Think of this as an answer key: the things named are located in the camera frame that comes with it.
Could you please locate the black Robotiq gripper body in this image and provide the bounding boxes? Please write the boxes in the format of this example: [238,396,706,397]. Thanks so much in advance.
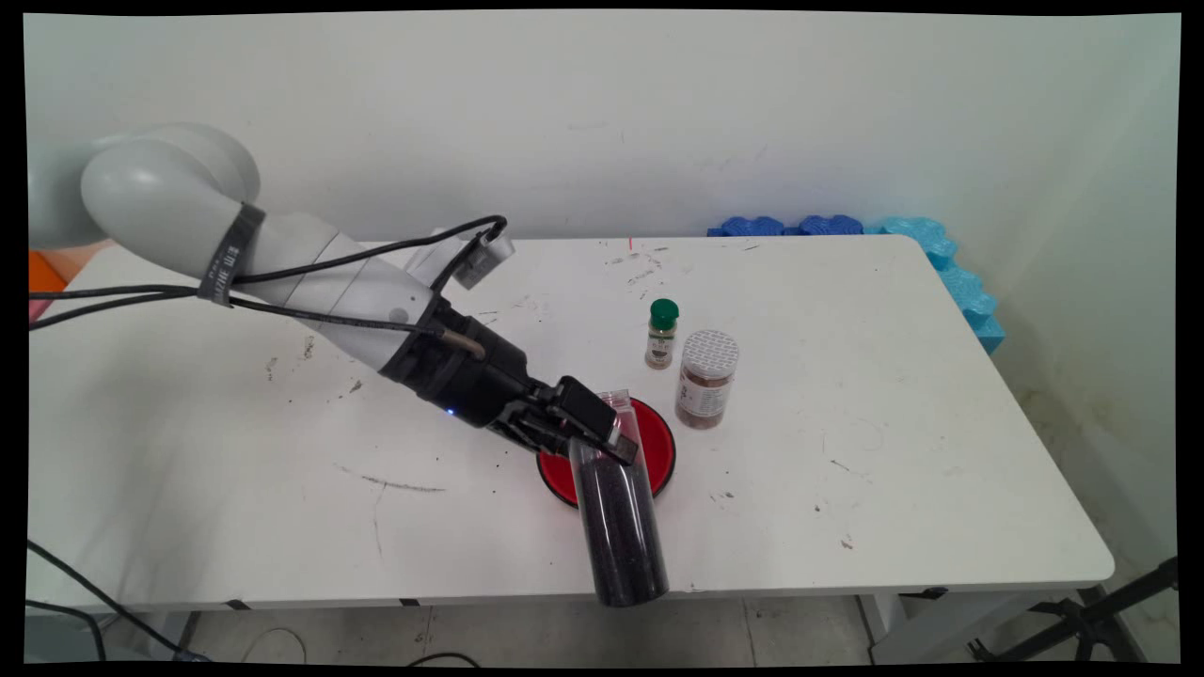
[414,324,565,429]

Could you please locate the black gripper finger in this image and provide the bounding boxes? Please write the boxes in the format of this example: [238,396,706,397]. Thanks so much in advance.
[494,404,577,462]
[541,376,641,466]

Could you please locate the clear jar of black granules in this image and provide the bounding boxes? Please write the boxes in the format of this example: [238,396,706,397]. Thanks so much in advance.
[567,389,671,608]

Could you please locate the red bowl with black rim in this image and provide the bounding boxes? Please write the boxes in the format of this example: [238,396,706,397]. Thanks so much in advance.
[536,397,677,509]

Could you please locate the small green-capped spice bottle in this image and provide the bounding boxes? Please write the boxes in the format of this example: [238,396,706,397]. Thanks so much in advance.
[644,298,681,370]

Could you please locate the spice jar with white lid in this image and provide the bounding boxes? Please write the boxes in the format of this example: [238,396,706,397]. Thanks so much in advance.
[674,329,740,431]

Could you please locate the blue foam mats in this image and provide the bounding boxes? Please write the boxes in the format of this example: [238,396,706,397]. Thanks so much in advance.
[863,216,1006,356]

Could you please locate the white table leg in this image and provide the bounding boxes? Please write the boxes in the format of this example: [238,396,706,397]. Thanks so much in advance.
[146,611,203,661]

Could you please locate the orange object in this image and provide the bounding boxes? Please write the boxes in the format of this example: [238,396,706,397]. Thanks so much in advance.
[28,249,69,294]

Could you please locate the black tripod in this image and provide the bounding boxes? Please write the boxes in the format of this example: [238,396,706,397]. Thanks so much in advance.
[969,557,1179,664]

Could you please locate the black gripper cable with plug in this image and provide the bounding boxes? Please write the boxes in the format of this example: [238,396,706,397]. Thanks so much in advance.
[28,291,488,363]

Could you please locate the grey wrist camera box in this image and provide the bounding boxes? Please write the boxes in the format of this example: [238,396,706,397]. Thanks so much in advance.
[454,230,516,291]

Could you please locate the black camera cable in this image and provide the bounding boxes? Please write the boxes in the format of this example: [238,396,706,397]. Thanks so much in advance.
[28,214,511,304]

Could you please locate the black velcro strap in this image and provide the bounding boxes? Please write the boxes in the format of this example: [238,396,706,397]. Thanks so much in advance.
[198,202,267,307]

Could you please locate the light floor cable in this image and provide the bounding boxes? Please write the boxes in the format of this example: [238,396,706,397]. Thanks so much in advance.
[243,625,311,664]

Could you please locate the black hanging cable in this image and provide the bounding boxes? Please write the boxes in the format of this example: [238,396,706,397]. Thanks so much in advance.
[26,541,208,664]

